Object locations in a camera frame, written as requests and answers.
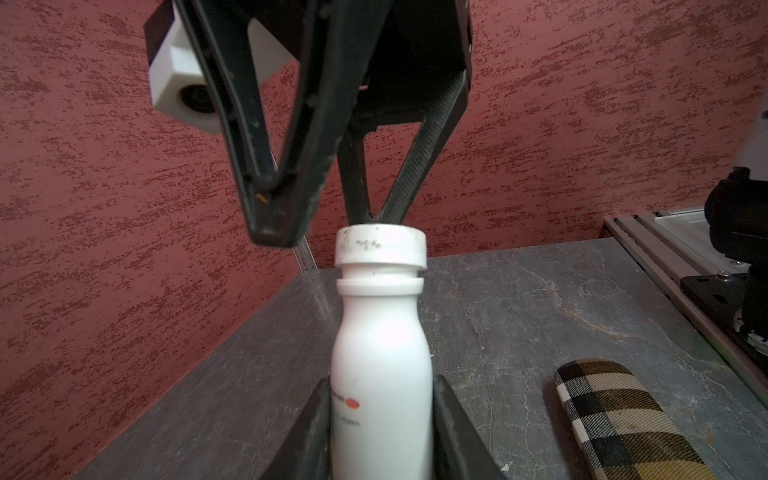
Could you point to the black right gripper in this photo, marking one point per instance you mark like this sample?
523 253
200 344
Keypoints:
414 48

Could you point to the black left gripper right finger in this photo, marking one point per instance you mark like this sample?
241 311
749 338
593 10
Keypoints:
459 452

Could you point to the plaid checkered pouch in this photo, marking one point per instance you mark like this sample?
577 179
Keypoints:
622 430

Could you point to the aluminium corner post left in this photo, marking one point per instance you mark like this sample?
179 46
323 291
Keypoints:
311 286

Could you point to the small white pill bottle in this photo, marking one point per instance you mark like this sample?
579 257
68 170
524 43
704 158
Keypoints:
381 373

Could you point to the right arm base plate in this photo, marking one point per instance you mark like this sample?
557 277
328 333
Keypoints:
722 301

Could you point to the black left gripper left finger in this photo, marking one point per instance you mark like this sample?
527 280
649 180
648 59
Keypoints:
304 453

